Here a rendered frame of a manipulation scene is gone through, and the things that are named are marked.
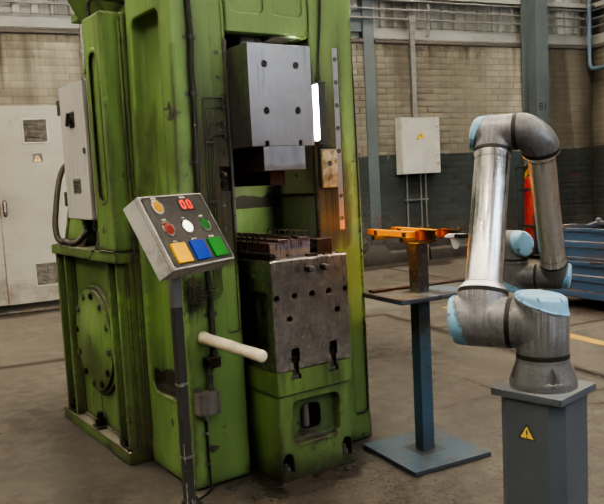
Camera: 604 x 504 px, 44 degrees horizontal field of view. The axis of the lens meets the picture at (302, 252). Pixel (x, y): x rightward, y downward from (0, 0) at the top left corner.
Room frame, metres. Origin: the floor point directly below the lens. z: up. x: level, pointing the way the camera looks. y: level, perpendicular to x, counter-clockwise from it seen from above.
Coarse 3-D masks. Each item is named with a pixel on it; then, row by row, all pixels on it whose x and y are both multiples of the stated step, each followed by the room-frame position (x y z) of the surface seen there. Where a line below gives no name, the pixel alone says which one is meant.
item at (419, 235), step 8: (368, 232) 3.28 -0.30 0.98; (384, 232) 3.17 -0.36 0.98; (392, 232) 3.12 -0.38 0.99; (400, 232) 3.07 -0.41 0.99; (408, 232) 3.02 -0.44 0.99; (416, 232) 2.96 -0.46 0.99; (424, 232) 2.94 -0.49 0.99; (432, 232) 2.90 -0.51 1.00; (424, 240) 2.93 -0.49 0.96; (432, 240) 2.90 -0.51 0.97
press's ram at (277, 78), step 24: (240, 48) 2.96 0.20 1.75; (264, 48) 2.97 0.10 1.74; (288, 48) 3.04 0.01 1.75; (240, 72) 2.97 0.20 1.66; (264, 72) 2.97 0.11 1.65; (288, 72) 3.03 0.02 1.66; (240, 96) 2.98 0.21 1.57; (264, 96) 2.97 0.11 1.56; (288, 96) 3.03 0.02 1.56; (240, 120) 2.99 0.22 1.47; (264, 120) 2.96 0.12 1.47; (288, 120) 3.03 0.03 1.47; (312, 120) 3.09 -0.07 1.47; (240, 144) 3.00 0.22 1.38; (264, 144) 2.96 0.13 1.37; (288, 144) 3.02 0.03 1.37; (312, 144) 3.09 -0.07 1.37
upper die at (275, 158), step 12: (240, 156) 3.10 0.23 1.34; (252, 156) 3.02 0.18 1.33; (264, 156) 2.96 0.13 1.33; (276, 156) 2.99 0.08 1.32; (288, 156) 3.02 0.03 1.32; (300, 156) 3.05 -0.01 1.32; (240, 168) 3.11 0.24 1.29; (252, 168) 3.03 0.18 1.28; (264, 168) 2.96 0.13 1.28; (276, 168) 2.99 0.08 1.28; (288, 168) 3.02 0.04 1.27; (300, 168) 3.05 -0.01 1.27
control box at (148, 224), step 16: (128, 208) 2.49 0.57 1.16; (144, 208) 2.46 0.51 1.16; (176, 208) 2.59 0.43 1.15; (192, 208) 2.66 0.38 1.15; (208, 208) 2.74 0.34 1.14; (144, 224) 2.46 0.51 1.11; (160, 224) 2.48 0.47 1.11; (176, 224) 2.54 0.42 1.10; (192, 224) 2.61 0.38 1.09; (144, 240) 2.46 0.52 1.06; (160, 240) 2.43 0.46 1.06; (176, 240) 2.49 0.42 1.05; (224, 240) 2.70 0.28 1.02; (160, 256) 2.43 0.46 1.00; (192, 256) 2.51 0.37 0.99; (224, 256) 2.65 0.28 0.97; (160, 272) 2.43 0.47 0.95; (176, 272) 2.43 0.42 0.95; (192, 272) 2.55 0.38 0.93
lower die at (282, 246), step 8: (240, 240) 3.20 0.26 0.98; (248, 240) 3.17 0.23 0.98; (256, 240) 3.12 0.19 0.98; (264, 240) 3.07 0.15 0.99; (272, 240) 3.01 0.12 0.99; (280, 240) 2.99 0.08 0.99; (288, 240) 3.01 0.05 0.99; (296, 240) 3.03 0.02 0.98; (304, 240) 3.05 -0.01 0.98; (240, 248) 3.14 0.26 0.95; (248, 248) 3.09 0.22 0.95; (256, 248) 3.03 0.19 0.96; (264, 248) 2.98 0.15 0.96; (272, 248) 2.96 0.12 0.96; (280, 248) 2.99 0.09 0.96; (288, 248) 3.01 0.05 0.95; (296, 248) 3.03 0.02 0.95; (304, 248) 3.05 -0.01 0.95; (280, 256) 2.98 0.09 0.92; (288, 256) 3.01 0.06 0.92; (296, 256) 3.03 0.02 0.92
